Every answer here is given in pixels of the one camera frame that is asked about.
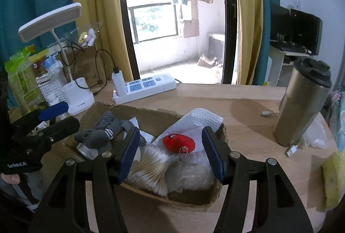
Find steel travel mug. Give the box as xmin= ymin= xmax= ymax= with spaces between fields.
xmin=273 ymin=57 xmax=332 ymax=147

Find white computer desk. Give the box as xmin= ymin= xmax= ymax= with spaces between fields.
xmin=265 ymin=45 xmax=316 ymax=87

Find green paper cup pack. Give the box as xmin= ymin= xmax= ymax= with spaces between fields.
xmin=5 ymin=44 xmax=45 ymax=115

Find yellow tissue pack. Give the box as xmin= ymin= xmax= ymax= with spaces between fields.
xmin=322 ymin=151 xmax=344 ymax=210

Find yellow lid jar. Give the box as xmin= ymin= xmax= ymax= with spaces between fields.
xmin=29 ymin=48 xmax=48 ymax=70

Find person's left hand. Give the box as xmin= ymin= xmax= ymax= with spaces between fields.
xmin=1 ymin=173 xmax=20 ymax=185

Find teal yellow left curtain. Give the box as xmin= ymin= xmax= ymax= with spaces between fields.
xmin=0 ymin=0 xmax=134 ymax=82

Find grey socks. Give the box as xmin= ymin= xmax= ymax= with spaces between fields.
xmin=74 ymin=110 xmax=135 ymax=150

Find brown cardboard box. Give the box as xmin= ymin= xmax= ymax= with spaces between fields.
xmin=80 ymin=102 xmax=226 ymax=208

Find white paper towel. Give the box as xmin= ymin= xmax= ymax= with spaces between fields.
xmin=153 ymin=108 xmax=223 ymax=145

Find clear plastic bag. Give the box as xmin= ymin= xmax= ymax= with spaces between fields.
xmin=165 ymin=151 xmax=215 ymax=193

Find red spiderman plush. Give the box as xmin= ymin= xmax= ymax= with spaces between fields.
xmin=163 ymin=134 xmax=195 ymax=154

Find yellow teal right curtain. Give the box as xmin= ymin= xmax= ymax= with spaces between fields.
xmin=237 ymin=0 xmax=280 ymax=86

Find white power strip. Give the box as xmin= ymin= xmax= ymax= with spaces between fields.
xmin=113 ymin=74 xmax=177 ymax=105

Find white desk lamp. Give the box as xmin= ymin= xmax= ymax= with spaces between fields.
xmin=18 ymin=2 xmax=95 ymax=116

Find black charger cable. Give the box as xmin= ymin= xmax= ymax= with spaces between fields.
xmin=60 ymin=41 xmax=121 ymax=96

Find black computer monitor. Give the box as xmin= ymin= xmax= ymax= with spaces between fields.
xmin=270 ymin=3 xmax=323 ymax=55

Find white plastic basket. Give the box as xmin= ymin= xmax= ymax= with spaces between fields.
xmin=38 ymin=79 xmax=67 ymax=106

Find cartoon tissue pack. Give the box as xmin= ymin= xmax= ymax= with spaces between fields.
xmin=77 ymin=143 xmax=99 ymax=160

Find white usb charger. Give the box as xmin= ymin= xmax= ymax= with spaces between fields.
xmin=112 ymin=70 xmax=127 ymax=97

